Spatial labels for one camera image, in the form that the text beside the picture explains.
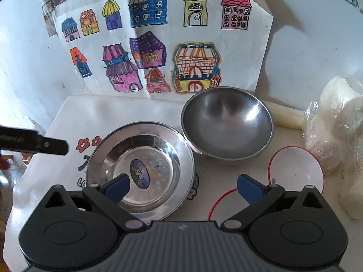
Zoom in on stainless steel bowl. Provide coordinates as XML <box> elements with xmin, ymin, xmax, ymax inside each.
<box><xmin>181</xmin><ymin>86</ymin><xmax>275</xmax><ymax>167</ymax></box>

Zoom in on stainless steel plate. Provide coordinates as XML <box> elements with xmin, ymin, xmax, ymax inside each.
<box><xmin>86</xmin><ymin>122</ymin><xmax>196</xmax><ymax>222</ymax></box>

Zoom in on colourful houses drawing paper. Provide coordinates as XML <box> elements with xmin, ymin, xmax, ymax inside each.
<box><xmin>55</xmin><ymin>0</ymin><xmax>274</xmax><ymax>101</ymax></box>

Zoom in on plastic bag of white buns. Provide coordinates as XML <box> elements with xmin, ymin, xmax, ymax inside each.
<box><xmin>301</xmin><ymin>73</ymin><xmax>363</xmax><ymax>220</ymax></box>

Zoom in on white bowl with red rim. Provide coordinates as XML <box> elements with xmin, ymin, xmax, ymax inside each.
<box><xmin>208</xmin><ymin>188</ymin><xmax>247</xmax><ymax>222</ymax></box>
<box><xmin>268</xmin><ymin>146</ymin><xmax>324</xmax><ymax>197</ymax></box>

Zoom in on white printed table cloth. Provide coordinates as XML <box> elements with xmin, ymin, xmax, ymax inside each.
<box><xmin>6</xmin><ymin>91</ymin><xmax>363</xmax><ymax>234</ymax></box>

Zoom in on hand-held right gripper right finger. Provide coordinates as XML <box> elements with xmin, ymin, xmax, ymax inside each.
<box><xmin>221</xmin><ymin>174</ymin><xmax>325</xmax><ymax>231</ymax></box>

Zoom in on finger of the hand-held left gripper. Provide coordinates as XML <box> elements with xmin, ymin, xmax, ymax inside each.
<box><xmin>36</xmin><ymin>136</ymin><xmax>69</xmax><ymax>156</ymax></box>

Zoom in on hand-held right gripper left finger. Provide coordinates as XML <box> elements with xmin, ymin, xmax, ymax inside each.
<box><xmin>42</xmin><ymin>174</ymin><xmax>145</xmax><ymax>231</ymax></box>

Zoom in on crumpled drawing paper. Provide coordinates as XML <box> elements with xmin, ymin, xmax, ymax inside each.
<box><xmin>30</xmin><ymin>0</ymin><xmax>127</xmax><ymax>38</ymax></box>

